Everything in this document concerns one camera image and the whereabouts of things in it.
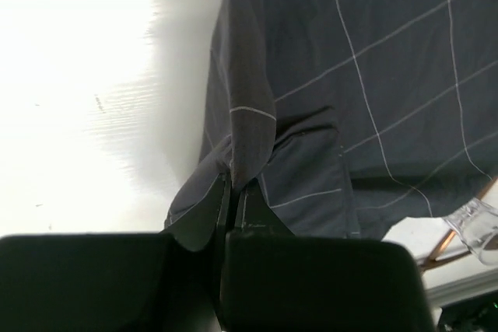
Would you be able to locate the dark grey checked cloth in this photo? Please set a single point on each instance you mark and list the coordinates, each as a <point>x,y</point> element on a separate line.
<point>351,114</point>

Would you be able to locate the copper knife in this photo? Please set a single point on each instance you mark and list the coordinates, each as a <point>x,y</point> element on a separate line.
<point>433,261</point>

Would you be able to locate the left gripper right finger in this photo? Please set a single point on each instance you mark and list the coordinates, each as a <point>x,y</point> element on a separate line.
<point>254,215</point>

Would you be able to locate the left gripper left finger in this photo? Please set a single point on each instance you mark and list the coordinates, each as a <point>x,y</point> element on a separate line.
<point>194,229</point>

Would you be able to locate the small clear glass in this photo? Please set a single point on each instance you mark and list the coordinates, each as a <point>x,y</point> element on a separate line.
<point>475,224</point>

